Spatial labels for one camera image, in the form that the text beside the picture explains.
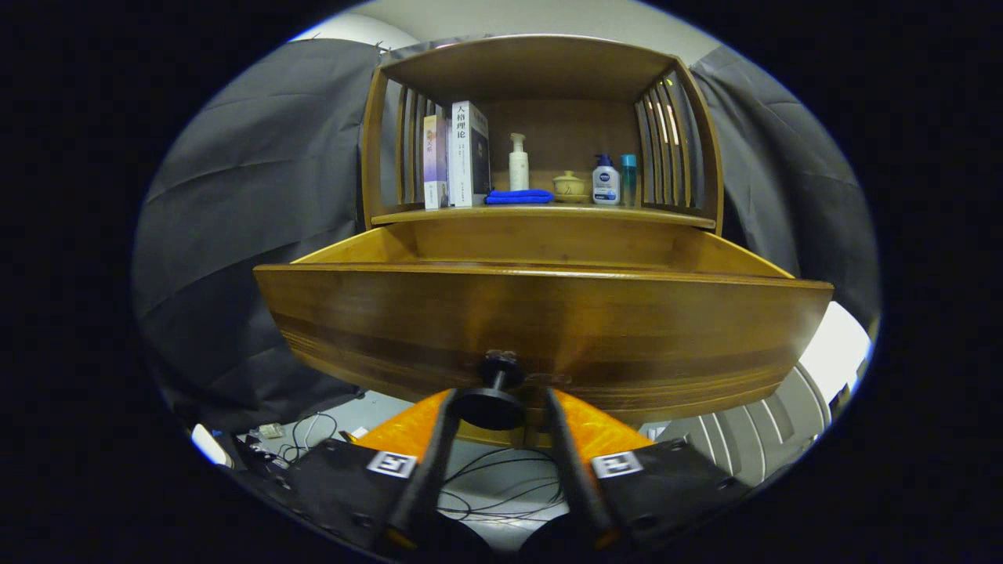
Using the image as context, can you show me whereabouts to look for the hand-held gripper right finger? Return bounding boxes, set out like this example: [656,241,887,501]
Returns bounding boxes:
[543,386,753,549]

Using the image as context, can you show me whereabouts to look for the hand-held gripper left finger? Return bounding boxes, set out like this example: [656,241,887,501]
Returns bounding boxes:
[235,388,463,553]

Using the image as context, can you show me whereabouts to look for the wooden drawer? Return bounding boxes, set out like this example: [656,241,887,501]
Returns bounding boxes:
[252,219,834,451]

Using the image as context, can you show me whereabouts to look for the wooden countertop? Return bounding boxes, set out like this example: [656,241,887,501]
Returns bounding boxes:
[371,202,717,230]

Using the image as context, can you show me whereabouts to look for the wooden cabinet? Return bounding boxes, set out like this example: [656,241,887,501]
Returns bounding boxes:
[360,33,725,236]

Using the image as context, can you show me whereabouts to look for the white plastic object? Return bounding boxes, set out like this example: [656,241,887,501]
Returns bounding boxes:
[190,423,234,469]

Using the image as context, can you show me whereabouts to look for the yellow lidded teacup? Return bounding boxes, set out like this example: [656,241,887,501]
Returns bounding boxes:
[552,171,588,204]

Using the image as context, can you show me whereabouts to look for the white bottle with blue pump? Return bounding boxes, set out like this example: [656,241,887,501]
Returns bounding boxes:
[592,154,621,206]

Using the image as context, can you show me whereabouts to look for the purple book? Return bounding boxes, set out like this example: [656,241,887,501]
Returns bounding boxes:
[423,115,450,211]

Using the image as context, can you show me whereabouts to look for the white portrait book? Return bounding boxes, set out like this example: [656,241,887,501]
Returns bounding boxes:
[448,100,492,208]

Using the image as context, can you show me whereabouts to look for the black floor cables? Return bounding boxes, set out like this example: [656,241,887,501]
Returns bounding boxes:
[235,411,569,526]

